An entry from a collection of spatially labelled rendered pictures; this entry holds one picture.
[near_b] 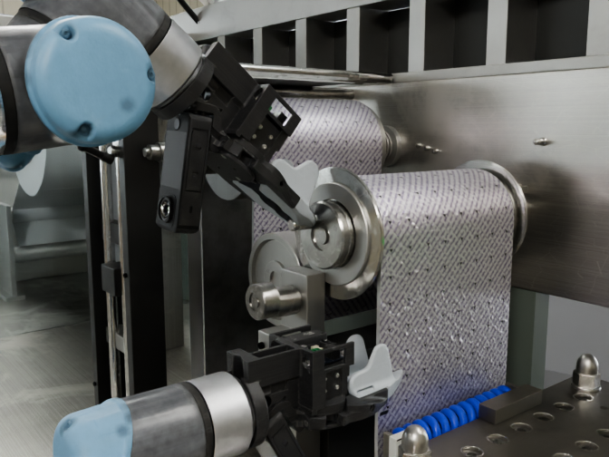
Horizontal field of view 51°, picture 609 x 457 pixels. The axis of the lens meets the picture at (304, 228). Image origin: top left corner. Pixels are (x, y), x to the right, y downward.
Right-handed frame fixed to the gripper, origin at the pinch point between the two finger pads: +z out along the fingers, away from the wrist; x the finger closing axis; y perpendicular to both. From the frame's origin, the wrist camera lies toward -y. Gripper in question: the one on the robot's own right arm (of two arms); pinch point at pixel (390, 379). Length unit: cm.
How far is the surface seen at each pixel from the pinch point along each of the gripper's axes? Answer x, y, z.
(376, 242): -0.6, 15.8, -3.0
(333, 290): 6.2, 9.3, -3.0
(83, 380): 68, -19, -11
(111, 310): 43.4, 0.5, -14.5
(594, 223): -6.2, 15.4, 30.1
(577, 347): 96, -72, 222
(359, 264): 1.5, 13.2, -3.4
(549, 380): 107, -90, 219
